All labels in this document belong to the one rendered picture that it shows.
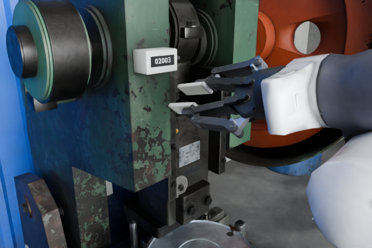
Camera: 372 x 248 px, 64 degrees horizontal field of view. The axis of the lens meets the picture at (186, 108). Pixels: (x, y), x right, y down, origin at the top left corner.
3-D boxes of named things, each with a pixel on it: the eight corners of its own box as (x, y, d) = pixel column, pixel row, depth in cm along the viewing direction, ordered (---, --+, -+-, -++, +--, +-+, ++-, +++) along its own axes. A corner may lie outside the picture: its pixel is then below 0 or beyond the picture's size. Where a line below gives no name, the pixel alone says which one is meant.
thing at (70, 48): (122, 119, 58) (114, -5, 51) (62, 134, 50) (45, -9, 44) (72, 98, 73) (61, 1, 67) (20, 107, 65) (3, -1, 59)
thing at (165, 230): (211, 214, 88) (211, 197, 87) (158, 248, 75) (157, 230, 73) (175, 192, 99) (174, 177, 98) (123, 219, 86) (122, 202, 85)
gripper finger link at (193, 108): (261, 103, 45) (259, 112, 44) (204, 116, 53) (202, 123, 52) (247, 89, 43) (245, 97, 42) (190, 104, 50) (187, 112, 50)
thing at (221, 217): (229, 221, 105) (231, 196, 102) (196, 245, 94) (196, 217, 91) (216, 213, 109) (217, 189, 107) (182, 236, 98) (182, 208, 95)
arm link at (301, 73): (354, 81, 40) (313, 84, 44) (315, 16, 33) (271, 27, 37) (334, 169, 35) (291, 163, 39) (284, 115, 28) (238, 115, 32)
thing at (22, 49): (267, 68, 91) (272, 7, 86) (39, 113, 47) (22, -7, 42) (222, 63, 104) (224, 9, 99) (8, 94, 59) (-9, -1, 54)
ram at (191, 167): (220, 209, 81) (223, 104, 73) (179, 236, 71) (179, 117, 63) (177, 185, 93) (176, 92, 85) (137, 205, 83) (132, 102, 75)
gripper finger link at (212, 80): (248, 86, 43) (253, 77, 43) (201, 79, 52) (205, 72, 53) (262, 99, 45) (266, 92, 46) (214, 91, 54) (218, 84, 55)
